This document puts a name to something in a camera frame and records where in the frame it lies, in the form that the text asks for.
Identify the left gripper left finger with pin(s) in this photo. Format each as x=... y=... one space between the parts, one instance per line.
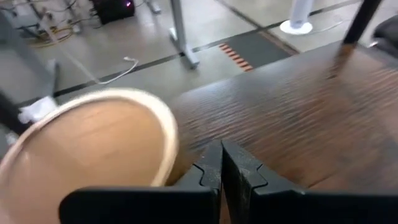
x=140 y=205

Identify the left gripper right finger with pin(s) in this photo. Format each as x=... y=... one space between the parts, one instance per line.
x=311 y=208

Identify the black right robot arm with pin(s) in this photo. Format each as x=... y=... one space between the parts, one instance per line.
x=387 y=34

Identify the white crumpled paper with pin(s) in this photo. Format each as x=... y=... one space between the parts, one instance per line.
x=37 y=110

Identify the hazard striped floor mat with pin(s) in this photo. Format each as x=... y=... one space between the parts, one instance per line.
x=258 y=49

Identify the gray metal table leg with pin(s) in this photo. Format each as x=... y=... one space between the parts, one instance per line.
x=180 y=31

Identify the white tower fan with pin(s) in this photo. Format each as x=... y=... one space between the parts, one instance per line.
x=298 y=15

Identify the black box purple light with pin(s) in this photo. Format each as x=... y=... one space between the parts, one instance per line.
x=112 y=11

